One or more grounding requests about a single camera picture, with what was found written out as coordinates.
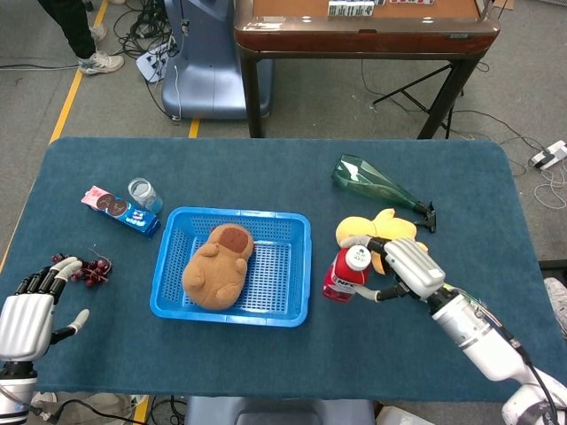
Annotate blue-grey machine pedestal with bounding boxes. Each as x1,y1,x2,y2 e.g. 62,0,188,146
160,0,275,120

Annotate teal table cloth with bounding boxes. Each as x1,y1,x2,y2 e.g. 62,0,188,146
0,135,567,404

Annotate brown mahjong table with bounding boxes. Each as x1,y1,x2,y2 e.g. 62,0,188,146
233,0,501,140

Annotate blue plastic basket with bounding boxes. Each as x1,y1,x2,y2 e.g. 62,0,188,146
149,205,312,328

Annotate blue cookie box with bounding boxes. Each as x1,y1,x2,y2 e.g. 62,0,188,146
81,184,162,239

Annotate white power strip with plugs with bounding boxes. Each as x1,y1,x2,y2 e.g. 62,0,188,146
135,42,174,83

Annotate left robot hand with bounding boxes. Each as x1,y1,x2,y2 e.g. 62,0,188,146
0,256,90,363

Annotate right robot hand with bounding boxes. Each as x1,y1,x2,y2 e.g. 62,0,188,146
340,236,447,304

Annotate red NFC juice bottle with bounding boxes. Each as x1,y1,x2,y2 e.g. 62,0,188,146
322,244,372,304

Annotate dark red grape bunch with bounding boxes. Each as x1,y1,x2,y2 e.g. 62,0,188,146
50,248,113,289

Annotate mahjong tile row dark print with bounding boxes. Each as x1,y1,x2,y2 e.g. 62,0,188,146
327,0,376,18

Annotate person's leg and shoe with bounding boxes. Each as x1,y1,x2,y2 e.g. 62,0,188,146
37,0,125,75

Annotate brown capybara plush toy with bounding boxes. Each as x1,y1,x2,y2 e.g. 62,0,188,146
182,223,255,310

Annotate green faceted bottle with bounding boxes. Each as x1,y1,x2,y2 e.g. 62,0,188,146
330,153,424,212

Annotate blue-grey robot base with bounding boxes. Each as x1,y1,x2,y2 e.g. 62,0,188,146
183,396,377,425

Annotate black floor cables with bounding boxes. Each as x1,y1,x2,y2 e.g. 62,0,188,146
113,0,178,58

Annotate white loose cable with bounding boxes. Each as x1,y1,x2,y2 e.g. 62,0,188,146
533,167,567,212

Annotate clear plastic cup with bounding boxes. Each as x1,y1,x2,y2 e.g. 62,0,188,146
128,177,164,215

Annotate small black clip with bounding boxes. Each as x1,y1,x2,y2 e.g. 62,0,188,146
414,201,440,234

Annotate yellow duck plush toy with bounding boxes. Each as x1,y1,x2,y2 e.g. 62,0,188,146
335,208,430,274

